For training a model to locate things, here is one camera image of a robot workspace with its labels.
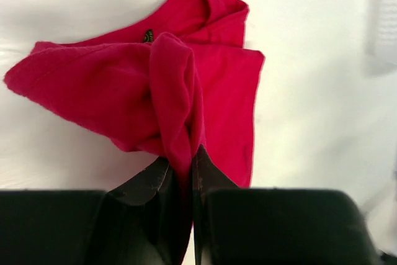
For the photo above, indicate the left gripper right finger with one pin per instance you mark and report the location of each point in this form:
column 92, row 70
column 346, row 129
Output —
column 234, row 225

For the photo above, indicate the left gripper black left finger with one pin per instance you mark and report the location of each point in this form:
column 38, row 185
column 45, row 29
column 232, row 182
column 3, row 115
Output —
column 139, row 222

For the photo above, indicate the red t-shirt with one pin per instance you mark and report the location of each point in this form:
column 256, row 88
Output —
column 178, row 79

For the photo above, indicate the white plastic basket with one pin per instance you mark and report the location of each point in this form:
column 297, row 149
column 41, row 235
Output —
column 380, row 47

